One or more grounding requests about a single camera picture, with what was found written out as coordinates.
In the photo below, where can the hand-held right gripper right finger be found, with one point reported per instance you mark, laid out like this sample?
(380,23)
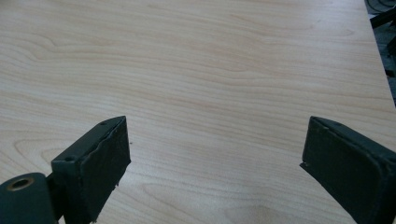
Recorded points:
(351,168)

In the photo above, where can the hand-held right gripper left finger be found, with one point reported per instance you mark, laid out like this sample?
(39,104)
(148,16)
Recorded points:
(93,174)

